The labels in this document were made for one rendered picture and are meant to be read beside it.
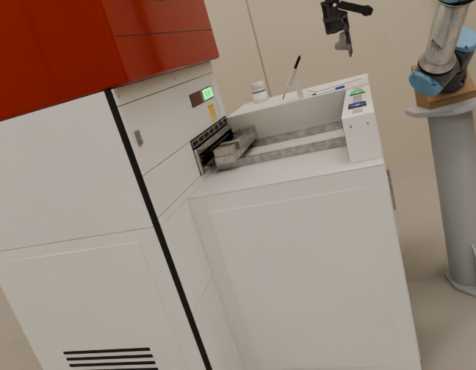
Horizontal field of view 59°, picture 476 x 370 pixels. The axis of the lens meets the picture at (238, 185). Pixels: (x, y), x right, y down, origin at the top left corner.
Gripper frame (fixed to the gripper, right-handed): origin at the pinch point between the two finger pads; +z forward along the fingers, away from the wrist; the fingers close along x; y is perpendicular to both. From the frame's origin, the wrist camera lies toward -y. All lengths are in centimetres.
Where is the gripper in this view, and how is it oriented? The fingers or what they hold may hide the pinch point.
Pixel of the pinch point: (351, 53)
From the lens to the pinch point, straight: 165.3
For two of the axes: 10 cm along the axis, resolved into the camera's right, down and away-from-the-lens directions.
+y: -9.3, 1.7, 3.3
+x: -2.5, 3.6, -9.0
